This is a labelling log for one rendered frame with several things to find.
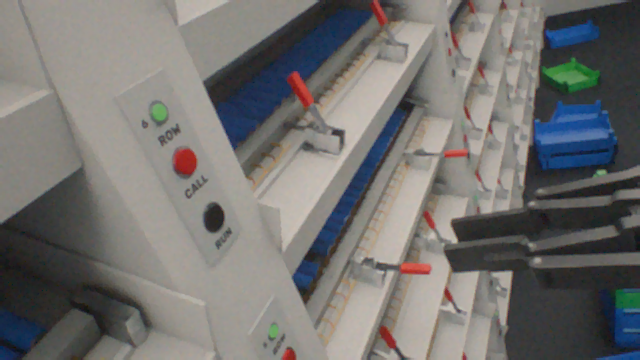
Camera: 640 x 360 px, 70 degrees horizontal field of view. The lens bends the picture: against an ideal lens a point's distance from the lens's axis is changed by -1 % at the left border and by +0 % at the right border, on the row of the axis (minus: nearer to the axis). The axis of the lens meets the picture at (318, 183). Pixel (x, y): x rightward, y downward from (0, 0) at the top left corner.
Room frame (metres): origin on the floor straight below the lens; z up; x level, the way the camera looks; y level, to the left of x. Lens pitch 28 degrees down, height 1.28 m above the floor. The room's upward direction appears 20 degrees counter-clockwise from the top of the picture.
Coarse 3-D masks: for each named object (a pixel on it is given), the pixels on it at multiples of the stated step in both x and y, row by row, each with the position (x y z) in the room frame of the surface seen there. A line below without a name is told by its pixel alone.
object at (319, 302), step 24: (408, 120) 0.78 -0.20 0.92; (408, 144) 0.72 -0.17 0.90; (384, 168) 0.64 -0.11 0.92; (408, 168) 0.66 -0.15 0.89; (384, 192) 0.60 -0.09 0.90; (360, 216) 0.54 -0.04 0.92; (360, 240) 0.51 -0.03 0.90; (336, 264) 0.46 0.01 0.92; (336, 288) 0.43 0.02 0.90; (312, 312) 0.39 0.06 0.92
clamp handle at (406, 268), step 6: (372, 264) 0.45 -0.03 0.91; (378, 264) 0.45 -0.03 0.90; (384, 264) 0.45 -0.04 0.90; (390, 264) 0.44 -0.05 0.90; (396, 264) 0.44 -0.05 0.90; (402, 264) 0.43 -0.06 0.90; (408, 264) 0.43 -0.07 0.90; (414, 264) 0.42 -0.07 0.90; (420, 264) 0.42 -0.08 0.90; (426, 264) 0.42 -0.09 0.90; (378, 270) 0.44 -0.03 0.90; (384, 270) 0.44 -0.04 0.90; (390, 270) 0.43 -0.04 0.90; (396, 270) 0.43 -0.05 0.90; (402, 270) 0.42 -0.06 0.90; (408, 270) 0.42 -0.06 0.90; (414, 270) 0.42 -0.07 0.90; (420, 270) 0.41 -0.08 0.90; (426, 270) 0.41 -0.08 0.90
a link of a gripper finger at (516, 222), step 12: (468, 216) 0.35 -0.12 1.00; (480, 216) 0.34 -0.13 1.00; (492, 216) 0.33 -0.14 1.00; (504, 216) 0.33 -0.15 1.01; (516, 216) 0.32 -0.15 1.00; (528, 216) 0.32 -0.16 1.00; (456, 228) 0.35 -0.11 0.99; (468, 228) 0.35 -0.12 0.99; (480, 228) 0.34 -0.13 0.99; (492, 228) 0.33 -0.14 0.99; (504, 228) 0.33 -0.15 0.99; (516, 228) 0.32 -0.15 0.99; (528, 228) 0.32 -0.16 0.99; (468, 240) 0.35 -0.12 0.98
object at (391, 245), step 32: (416, 96) 0.84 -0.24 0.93; (448, 96) 0.81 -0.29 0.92; (448, 128) 0.78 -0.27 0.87; (384, 160) 0.70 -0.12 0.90; (416, 192) 0.61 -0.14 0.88; (384, 224) 0.54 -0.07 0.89; (416, 224) 0.58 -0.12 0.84; (320, 256) 0.50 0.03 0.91; (384, 256) 0.49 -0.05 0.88; (384, 288) 0.43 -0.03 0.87; (352, 320) 0.40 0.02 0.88; (352, 352) 0.36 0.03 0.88
